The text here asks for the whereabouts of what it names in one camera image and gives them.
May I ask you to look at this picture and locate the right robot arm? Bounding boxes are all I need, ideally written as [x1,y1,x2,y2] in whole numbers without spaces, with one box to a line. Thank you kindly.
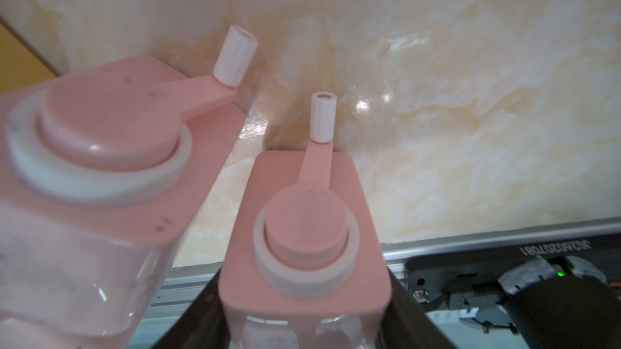
[155,275,620,348]

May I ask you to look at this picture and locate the pink sharpener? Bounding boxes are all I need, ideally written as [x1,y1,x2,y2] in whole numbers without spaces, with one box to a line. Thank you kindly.
[1,26,259,348]
[218,92,391,348]

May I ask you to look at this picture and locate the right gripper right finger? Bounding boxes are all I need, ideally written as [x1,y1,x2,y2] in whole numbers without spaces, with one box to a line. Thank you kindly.
[385,269,455,349]

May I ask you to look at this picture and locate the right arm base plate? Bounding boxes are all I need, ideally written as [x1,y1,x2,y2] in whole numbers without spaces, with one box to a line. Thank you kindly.
[404,230,620,342]

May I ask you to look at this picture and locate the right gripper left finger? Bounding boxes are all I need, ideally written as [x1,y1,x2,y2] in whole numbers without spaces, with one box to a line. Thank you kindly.
[152,270,228,349]

